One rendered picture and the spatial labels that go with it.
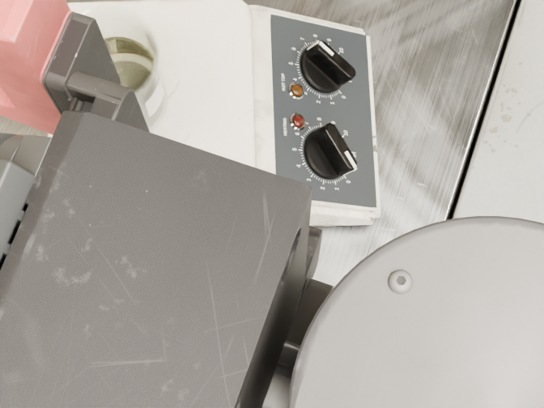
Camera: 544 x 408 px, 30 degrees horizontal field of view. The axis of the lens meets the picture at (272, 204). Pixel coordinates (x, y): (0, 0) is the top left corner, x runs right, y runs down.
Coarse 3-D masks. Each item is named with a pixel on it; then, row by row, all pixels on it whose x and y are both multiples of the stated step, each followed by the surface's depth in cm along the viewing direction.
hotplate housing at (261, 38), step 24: (264, 24) 62; (336, 24) 66; (264, 48) 62; (264, 72) 62; (264, 96) 61; (264, 120) 61; (264, 144) 60; (264, 168) 60; (312, 216) 62; (336, 216) 62; (360, 216) 63
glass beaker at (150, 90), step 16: (96, 16) 53; (112, 16) 53; (128, 16) 53; (112, 32) 55; (128, 32) 55; (144, 32) 53; (144, 80) 52; (160, 80) 55; (144, 96) 53; (160, 96) 56; (144, 112) 55; (160, 112) 57
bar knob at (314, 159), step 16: (320, 128) 61; (336, 128) 61; (304, 144) 62; (320, 144) 61; (336, 144) 61; (320, 160) 61; (336, 160) 61; (352, 160) 61; (320, 176) 62; (336, 176) 62
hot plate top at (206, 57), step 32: (160, 0) 61; (192, 0) 61; (224, 0) 61; (160, 32) 60; (192, 32) 60; (224, 32) 60; (160, 64) 59; (192, 64) 59; (224, 64) 59; (192, 96) 59; (224, 96) 59; (160, 128) 58; (192, 128) 58; (224, 128) 58; (256, 160) 58
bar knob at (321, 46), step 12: (312, 48) 62; (324, 48) 62; (300, 60) 63; (312, 60) 63; (324, 60) 62; (336, 60) 62; (312, 72) 63; (324, 72) 63; (336, 72) 62; (348, 72) 62; (312, 84) 63; (324, 84) 63; (336, 84) 63
